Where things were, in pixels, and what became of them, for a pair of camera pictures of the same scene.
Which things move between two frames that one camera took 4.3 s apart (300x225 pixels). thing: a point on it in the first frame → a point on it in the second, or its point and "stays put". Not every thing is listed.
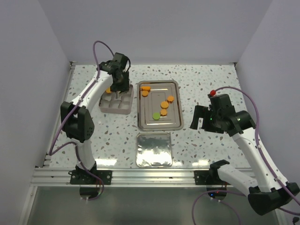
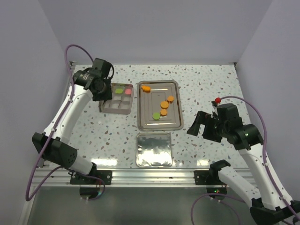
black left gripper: [125, 86] → [108, 95]
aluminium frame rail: [125, 177] stays put
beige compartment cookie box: [119, 102] stays put
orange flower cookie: [170, 98] stays put
